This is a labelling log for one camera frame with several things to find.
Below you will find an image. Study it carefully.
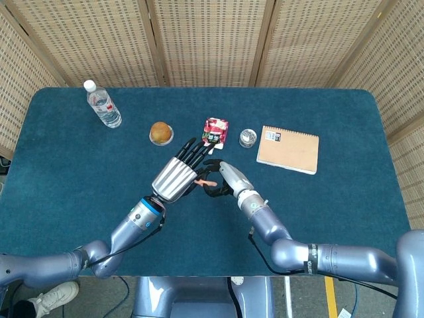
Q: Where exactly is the brown bun in cup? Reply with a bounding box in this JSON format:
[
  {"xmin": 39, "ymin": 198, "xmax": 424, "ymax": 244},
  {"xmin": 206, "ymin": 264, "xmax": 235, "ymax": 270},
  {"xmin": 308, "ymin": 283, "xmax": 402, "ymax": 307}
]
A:
[{"xmin": 149, "ymin": 121, "xmax": 175, "ymax": 146}]

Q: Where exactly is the blue floor cable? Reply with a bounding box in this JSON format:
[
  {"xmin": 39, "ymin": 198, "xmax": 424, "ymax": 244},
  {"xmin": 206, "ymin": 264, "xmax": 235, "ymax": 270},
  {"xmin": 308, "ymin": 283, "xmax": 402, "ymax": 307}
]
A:
[
  {"xmin": 102, "ymin": 276, "xmax": 130, "ymax": 318},
  {"xmin": 350, "ymin": 286, "xmax": 360, "ymax": 315}
]

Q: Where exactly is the blue table cloth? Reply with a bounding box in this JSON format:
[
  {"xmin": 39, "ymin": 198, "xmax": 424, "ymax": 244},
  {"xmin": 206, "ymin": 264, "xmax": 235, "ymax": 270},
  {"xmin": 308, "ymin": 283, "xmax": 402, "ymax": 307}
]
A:
[{"xmin": 0, "ymin": 87, "xmax": 415, "ymax": 278}]

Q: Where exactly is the red spouted drink pouch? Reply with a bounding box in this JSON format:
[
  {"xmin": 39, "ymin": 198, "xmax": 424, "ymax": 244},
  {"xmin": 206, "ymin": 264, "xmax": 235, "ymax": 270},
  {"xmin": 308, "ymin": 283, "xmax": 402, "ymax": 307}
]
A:
[{"xmin": 201, "ymin": 117, "xmax": 230, "ymax": 150}]

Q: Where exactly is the white sneaker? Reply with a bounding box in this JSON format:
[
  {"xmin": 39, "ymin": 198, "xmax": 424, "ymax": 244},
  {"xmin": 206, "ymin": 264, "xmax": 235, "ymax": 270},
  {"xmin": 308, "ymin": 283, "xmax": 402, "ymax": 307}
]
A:
[{"xmin": 28, "ymin": 281, "xmax": 80, "ymax": 317}]

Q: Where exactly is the grey robot torso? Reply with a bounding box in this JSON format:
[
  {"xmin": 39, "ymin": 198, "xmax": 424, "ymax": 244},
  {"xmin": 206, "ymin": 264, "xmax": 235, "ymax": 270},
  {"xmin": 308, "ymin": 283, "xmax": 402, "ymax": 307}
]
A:
[{"xmin": 131, "ymin": 276, "xmax": 276, "ymax": 318}]

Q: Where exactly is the clear box of paper clips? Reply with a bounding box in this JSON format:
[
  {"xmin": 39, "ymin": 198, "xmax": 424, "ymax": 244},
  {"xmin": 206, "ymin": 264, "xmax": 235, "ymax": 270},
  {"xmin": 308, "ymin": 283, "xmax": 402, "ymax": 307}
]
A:
[{"xmin": 238, "ymin": 129, "xmax": 258, "ymax": 148}]

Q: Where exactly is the woven wooden folding screen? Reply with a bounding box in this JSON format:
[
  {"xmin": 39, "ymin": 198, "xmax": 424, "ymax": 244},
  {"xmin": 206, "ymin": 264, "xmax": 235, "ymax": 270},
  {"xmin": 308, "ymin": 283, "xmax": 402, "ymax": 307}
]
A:
[{"xmin": 0, "ymin": 0, "xmax": 424, "ymax": 239}]

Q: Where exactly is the black trouser leg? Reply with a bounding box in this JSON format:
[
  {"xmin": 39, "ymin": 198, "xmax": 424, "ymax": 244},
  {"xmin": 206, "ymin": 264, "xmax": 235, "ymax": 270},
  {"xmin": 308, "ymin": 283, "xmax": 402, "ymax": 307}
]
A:
[{"xmin": 9, "ymin": 299, "xmax": 37, "ymax": 318}]

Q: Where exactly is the clear plastic water bottle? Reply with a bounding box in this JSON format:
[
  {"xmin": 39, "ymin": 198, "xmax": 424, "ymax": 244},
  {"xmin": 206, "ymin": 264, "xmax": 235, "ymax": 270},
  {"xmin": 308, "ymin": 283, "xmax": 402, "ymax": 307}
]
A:
[{"xmin": 83, "ymin": 79, "xmax": 123, "ymax": 129}]

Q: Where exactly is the kraft cover spiral notebook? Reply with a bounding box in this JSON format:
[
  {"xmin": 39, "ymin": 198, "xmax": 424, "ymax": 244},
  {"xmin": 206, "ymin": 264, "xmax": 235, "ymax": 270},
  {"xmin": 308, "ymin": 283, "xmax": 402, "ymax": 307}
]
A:
[{"xmin": 256, "ymin": 125, "xmax": 320, "ymax": 176}]

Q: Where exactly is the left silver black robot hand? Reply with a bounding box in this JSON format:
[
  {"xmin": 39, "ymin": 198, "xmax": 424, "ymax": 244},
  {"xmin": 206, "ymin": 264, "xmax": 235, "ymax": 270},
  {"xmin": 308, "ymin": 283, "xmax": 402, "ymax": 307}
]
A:
[{"xmin": 151, "ymin": 137, "xmax": 216, "ymax": 203}]

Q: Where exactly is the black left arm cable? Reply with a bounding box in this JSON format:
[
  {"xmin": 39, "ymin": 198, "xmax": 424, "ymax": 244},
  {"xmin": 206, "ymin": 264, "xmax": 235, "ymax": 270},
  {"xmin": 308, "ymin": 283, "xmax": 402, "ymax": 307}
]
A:
[{"xmin": 78, "ymin": 215, "xmax": 166, "ymax": 269}]

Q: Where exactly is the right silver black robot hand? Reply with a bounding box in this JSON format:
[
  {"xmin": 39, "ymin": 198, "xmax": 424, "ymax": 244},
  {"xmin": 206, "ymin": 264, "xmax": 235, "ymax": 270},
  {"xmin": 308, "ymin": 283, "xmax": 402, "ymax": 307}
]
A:
[{"xmin": 201, "ymin": 159, "xmax": 255, "ymax": 199}]

